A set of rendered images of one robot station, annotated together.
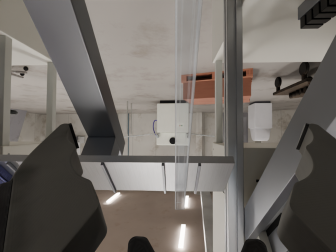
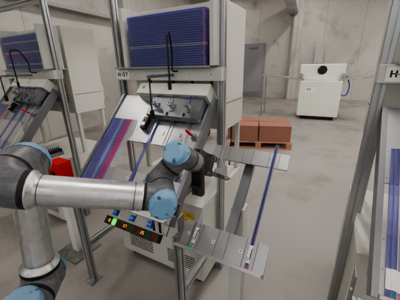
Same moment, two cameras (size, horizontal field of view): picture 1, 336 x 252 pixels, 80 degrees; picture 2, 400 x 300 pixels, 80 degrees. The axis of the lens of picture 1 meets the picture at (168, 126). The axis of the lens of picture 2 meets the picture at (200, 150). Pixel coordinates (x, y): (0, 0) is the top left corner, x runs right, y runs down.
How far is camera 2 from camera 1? 0.92 m
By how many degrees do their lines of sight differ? 35
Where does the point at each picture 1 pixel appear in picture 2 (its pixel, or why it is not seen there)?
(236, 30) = (218, 183)
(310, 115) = not seen: hidden behind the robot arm
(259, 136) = not seen: hidden behind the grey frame
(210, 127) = (277, 80)
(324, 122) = not seen: hidden behind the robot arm
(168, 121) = (324, 94)
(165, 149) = (344, 49)
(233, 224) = (221, 104)
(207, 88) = (265, 134)
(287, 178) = (200, 141)
